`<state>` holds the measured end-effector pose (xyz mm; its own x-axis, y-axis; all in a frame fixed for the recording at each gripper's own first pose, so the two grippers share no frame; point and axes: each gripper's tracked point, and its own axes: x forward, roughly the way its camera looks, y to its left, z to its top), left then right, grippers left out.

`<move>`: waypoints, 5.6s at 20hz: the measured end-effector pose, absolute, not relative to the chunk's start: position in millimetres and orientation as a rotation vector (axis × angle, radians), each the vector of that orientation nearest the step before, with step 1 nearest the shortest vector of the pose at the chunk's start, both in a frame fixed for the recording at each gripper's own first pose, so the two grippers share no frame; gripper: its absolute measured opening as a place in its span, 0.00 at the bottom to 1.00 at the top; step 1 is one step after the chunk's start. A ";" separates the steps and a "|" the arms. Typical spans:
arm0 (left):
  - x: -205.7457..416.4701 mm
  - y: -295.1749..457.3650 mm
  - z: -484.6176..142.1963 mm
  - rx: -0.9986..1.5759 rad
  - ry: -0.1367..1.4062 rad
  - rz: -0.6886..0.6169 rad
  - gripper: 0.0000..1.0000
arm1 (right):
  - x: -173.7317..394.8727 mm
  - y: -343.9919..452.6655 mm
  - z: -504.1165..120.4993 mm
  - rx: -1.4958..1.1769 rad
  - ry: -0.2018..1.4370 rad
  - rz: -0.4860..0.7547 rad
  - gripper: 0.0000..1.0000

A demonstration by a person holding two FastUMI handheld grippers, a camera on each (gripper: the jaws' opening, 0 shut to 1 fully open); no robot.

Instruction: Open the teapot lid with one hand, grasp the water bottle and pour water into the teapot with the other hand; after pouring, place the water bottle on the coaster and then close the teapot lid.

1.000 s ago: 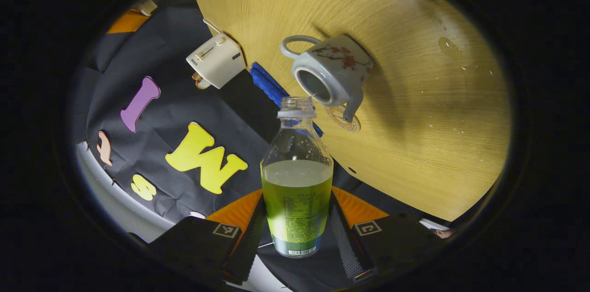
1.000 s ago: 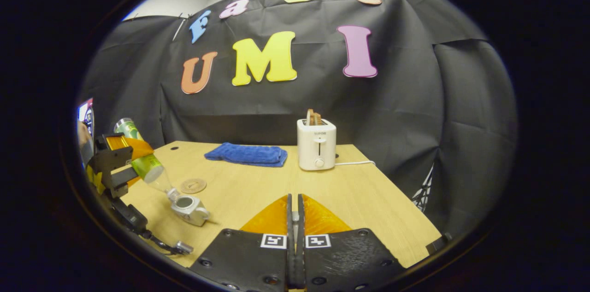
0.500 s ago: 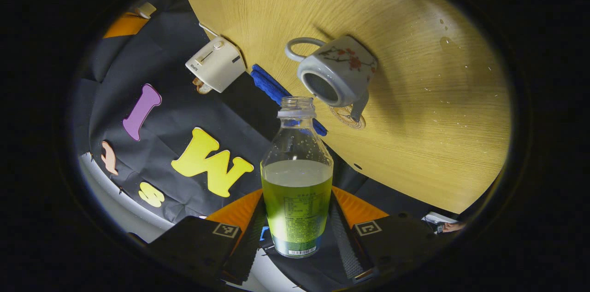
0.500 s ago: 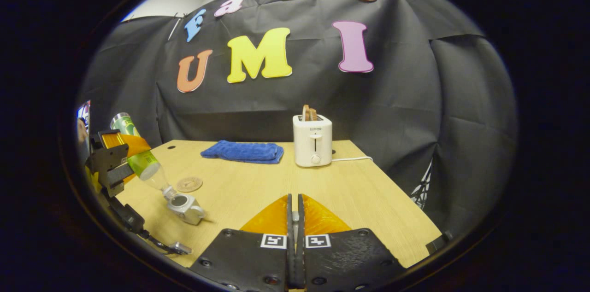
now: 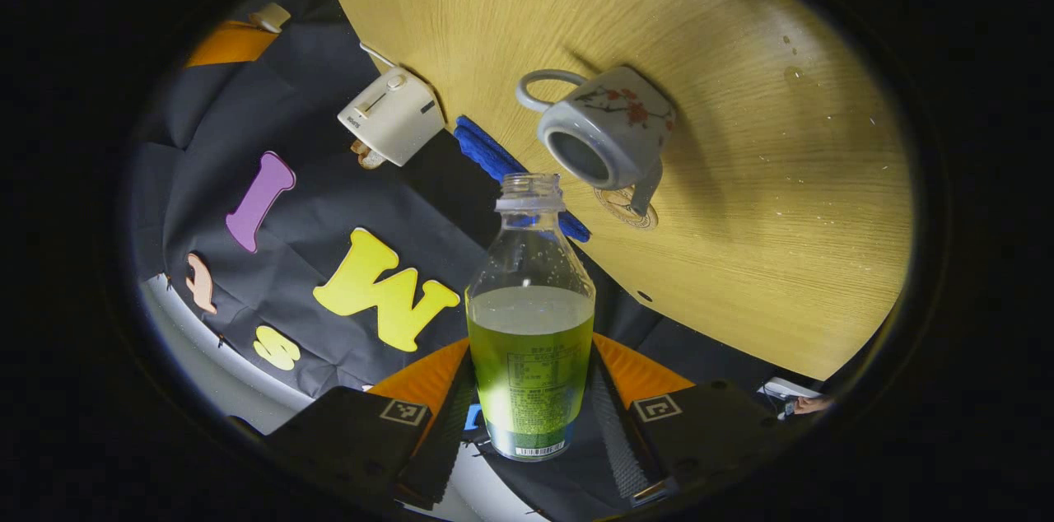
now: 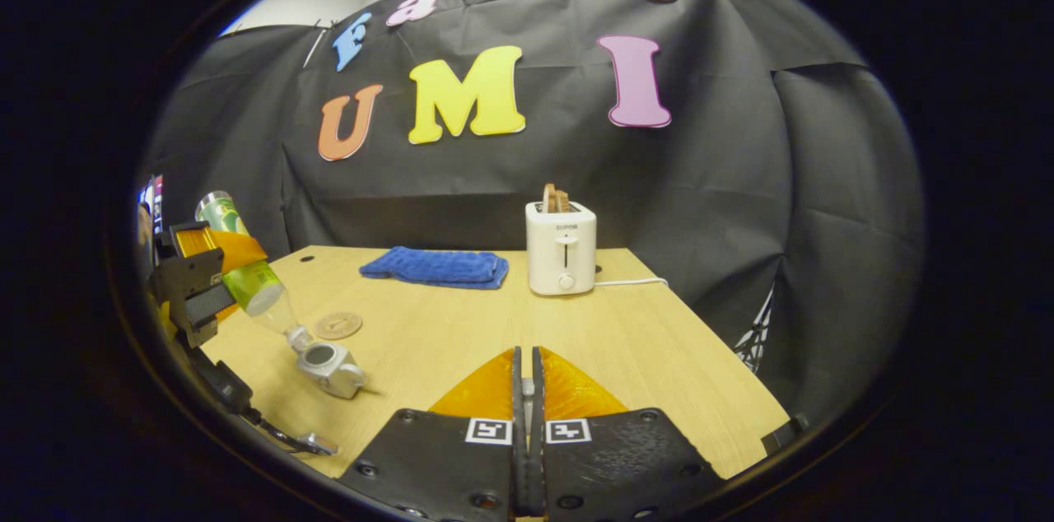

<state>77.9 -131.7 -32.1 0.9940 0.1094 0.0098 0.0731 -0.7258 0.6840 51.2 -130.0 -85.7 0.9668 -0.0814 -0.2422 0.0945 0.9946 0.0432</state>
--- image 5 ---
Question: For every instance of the green label water bottle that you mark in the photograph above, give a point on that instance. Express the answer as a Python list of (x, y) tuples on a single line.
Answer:
[(531, 357)]

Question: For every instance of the black backdrop cloth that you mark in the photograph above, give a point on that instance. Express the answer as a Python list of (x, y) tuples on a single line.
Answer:
[(329, 201)]

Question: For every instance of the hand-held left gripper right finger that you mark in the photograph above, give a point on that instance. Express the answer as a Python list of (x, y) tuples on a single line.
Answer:
[(708, 431)]

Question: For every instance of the white toaster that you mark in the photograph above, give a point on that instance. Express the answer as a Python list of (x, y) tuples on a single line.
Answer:
[(391, 118)]

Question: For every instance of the round wooden coaster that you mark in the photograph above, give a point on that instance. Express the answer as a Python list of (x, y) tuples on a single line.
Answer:
[(634, 217)]

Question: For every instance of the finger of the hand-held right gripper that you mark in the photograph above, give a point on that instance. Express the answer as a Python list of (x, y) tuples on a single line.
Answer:
[(235, 44)]

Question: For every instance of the toasted bread slice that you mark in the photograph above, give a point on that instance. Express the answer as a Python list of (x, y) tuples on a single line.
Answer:
[(368, 156)]

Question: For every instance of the blue folded towel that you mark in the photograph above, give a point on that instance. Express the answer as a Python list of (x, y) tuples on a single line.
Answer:
[(486, 151)]

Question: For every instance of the white floral teacup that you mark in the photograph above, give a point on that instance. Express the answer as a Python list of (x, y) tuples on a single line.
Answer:
[(613, 118)]

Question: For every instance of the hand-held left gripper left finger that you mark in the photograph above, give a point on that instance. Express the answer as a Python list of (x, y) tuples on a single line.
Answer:
[(354, 440)]

